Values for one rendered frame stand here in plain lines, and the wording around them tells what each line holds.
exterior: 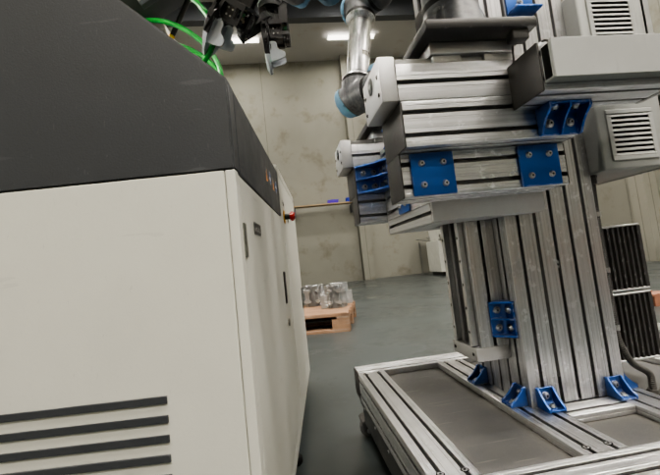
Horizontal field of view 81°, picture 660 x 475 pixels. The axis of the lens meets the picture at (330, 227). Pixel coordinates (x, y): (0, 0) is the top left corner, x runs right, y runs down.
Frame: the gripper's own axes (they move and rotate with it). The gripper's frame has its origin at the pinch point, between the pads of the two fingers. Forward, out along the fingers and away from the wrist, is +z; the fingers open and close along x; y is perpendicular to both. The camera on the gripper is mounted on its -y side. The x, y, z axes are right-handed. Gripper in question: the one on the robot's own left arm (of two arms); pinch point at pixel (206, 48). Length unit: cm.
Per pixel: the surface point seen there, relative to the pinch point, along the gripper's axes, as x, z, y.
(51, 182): -44, 28, 15
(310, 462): 6, 88, 87
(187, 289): -42, 29, 44
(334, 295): 245, 152, 57
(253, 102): 919, 153, -454
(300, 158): 928, 210, -260
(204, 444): -47, 46, 62
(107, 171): -41, 21, 22
